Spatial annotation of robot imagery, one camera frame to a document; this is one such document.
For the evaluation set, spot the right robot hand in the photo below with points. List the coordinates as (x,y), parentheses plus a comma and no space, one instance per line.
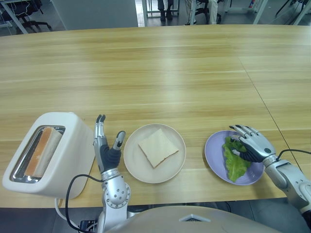
(257,145)

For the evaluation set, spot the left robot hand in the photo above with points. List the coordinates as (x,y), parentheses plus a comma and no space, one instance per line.
(109,156)

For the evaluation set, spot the green lettuce leaf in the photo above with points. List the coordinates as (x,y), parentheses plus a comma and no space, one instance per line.
(234,165)

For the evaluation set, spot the beige plate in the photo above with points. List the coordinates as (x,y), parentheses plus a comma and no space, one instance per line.
(136,167)

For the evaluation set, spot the cream toaster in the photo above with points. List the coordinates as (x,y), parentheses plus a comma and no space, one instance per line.
(70,155)

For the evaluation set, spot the purple plate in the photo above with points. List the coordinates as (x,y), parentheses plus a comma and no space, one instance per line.
(215,150)

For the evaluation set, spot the bread slice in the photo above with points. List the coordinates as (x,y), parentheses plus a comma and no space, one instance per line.
(45,150)
(158,148)

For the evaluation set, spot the robot body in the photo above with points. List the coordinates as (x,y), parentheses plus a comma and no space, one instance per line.
(194,221)

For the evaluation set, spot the person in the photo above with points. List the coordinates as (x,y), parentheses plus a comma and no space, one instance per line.
(165,11)
(213,11)
(190,12)

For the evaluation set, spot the black office chair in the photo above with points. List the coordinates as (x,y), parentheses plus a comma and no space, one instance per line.
(202,11)
(31,17)

